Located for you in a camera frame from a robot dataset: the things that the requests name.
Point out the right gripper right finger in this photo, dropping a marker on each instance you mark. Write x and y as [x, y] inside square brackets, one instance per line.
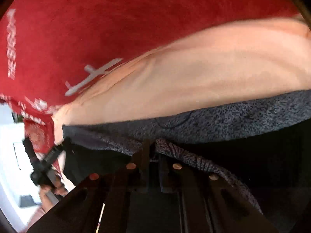
[212, 198]

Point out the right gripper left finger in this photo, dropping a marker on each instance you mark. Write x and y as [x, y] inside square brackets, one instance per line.
[81, 210]

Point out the black pants with blue trim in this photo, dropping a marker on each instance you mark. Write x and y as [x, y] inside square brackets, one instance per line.
[262, 146]

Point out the person's left hand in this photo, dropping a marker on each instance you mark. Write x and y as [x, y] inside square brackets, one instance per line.
[48, 194]

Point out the red embroidered cushion left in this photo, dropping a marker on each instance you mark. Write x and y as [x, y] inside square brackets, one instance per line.
[41, 136]

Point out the red sofa cover with characters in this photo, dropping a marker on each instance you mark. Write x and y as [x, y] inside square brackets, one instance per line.
[52, 49]

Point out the peach cloth sofa seat cover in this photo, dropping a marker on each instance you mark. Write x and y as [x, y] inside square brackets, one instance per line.
[239, 61]

